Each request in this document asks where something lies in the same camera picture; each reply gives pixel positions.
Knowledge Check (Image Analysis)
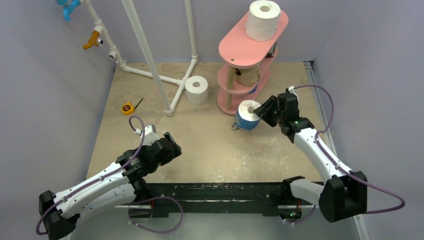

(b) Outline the brown paper roll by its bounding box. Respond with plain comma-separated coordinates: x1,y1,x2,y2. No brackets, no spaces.
235,65,261,87

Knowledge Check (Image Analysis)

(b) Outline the green paper roll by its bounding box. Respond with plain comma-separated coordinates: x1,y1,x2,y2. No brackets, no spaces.
266,43,277,58

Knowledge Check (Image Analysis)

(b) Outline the white paper towel roll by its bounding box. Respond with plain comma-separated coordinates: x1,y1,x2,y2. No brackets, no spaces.
244,0,281,42

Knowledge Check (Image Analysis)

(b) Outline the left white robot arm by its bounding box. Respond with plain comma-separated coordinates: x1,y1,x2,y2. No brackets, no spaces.
35,129,182,240

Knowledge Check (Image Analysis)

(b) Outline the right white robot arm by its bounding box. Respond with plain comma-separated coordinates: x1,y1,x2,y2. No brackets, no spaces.
253,92,368,223

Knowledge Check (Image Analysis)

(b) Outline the pink three-tier shelf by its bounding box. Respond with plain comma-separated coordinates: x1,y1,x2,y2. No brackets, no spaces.
217,10,289,116

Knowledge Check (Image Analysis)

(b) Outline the yellow tape measure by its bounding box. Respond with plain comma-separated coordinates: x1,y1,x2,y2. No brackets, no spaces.
121,98,144,115

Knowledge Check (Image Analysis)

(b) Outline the orange pipe valve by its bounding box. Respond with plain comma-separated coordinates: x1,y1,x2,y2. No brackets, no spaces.
82,30,104,50

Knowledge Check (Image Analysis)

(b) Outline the blue pipe valve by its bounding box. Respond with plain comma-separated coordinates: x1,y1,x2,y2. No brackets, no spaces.
55,0,81,22

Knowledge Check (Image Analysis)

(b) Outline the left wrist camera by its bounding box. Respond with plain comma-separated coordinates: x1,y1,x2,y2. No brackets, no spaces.
142,123,160,146

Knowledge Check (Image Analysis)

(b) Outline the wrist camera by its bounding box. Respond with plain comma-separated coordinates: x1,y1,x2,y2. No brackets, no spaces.
142,123,160,146
286,85,299,100

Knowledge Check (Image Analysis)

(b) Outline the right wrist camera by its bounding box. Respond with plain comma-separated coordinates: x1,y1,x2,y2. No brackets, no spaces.
286,85,299,100

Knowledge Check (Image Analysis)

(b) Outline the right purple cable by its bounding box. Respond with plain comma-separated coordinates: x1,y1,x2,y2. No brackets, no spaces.
293,84,406,215

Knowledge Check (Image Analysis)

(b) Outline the red handled adjustable wrench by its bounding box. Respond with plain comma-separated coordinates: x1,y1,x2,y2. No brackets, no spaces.
230,123,239,131

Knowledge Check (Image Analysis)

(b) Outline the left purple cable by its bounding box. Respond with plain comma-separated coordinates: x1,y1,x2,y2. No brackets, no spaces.
35,115,147,236

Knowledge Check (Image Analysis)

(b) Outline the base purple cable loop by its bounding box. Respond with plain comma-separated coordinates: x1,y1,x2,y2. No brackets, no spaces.
127,196,185,235

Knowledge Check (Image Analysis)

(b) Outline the white pvc pipe frame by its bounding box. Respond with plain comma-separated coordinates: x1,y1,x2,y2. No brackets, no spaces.
81,0,198,117

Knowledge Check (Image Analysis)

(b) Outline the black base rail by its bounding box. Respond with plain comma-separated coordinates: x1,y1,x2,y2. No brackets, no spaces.
128,182,310,220

